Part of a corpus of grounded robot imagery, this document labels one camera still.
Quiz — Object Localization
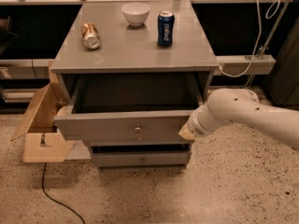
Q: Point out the grey drawer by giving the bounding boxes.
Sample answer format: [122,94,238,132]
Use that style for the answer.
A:
[91,144,192,168]
[53,77,204,143]

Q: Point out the white plate in box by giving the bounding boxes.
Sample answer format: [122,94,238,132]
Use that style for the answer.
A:
[57,105,68,116]

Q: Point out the grey lower drawer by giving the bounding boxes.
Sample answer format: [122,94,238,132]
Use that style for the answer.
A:
[91,144,192,168]

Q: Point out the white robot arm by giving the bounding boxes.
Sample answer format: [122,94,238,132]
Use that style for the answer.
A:
[178,89,299,150]

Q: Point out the grey drawer cabinet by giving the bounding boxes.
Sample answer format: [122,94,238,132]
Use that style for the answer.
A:
[50,0,221,170]

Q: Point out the blue pepsi can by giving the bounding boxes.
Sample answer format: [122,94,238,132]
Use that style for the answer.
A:
[157,10,175,47]

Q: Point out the grey top drawer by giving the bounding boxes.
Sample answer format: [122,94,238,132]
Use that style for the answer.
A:
[53,77,204,143]

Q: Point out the white ceramic bowl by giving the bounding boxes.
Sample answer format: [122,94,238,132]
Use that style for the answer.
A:
[121,3,150,26]

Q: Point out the lying golden can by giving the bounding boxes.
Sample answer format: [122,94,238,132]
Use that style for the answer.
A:
[81,22,101,49]

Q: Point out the black floor cable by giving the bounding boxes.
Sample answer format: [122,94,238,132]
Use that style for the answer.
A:
[41,161,87,224]

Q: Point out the white hanging cable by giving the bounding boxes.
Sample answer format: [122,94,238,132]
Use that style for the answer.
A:
[219,0,282,78]

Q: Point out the metal slanted pole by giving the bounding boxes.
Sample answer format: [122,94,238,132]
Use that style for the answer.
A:
[241,0,292,88]

